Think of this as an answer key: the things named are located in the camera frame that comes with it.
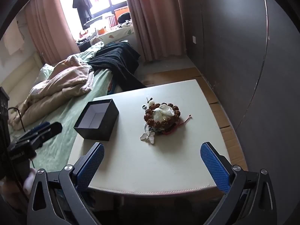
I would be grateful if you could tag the paper sheet on wall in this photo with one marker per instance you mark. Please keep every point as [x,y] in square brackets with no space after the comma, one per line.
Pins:
[14,39]

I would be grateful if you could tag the hanging dark clothes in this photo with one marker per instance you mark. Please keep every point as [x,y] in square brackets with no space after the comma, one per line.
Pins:
[82,2]

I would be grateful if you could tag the pink curtain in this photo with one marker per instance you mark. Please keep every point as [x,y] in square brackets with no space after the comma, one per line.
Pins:
[154,16]
[46,28]

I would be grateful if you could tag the pink blanket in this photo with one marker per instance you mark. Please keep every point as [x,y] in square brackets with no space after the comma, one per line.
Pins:
[58,84]

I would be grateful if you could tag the dark grey wardrobe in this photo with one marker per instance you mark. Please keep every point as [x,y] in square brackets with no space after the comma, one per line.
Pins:
[234,39]

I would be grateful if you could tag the bed with green sheet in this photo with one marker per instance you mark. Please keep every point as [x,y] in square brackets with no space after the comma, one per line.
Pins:
[77,93]

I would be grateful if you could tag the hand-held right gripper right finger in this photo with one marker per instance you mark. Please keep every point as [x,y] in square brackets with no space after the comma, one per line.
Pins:
[213,166]

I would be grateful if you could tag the person's left hand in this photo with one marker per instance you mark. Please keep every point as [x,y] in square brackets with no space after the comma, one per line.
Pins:
[29,180]

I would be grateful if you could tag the window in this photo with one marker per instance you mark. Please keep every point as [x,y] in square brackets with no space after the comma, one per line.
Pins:
[105,0]

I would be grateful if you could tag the white crumpled cloth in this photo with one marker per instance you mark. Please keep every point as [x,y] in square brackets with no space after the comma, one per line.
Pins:
[163,112]

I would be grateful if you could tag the black jewelry box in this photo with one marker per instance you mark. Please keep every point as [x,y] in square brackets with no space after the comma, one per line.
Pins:
[96,121]

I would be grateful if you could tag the cream headboard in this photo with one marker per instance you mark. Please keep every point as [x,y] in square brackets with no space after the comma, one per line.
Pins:
[18,72]

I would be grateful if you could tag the black blanket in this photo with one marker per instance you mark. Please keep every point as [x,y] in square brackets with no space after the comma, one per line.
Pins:
[117,58]

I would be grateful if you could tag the black bag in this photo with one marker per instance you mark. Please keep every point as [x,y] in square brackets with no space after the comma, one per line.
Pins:
[123,17]

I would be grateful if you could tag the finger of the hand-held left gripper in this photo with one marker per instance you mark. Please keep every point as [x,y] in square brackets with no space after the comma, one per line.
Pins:
[52,129]
[37,129]

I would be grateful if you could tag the orange box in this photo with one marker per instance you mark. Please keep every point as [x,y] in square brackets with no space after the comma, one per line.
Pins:
[121,11]

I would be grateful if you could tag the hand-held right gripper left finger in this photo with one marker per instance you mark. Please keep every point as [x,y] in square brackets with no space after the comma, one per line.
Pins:
[93,164]

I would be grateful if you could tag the floral windowsill cloth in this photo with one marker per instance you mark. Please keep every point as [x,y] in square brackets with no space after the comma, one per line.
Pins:
[117,34]

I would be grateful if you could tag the white wall switch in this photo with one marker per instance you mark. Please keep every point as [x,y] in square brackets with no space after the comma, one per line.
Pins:
[194,39]

